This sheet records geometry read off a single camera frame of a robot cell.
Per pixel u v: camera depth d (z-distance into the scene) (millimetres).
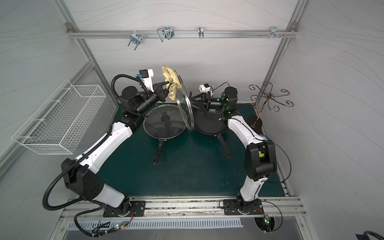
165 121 908
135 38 764
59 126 684
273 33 776
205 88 723
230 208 733
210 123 1113
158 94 585
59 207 405
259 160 473
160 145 877
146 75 572
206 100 660
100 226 713
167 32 765
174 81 611
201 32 734
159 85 614
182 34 769
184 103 766
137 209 735
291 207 753
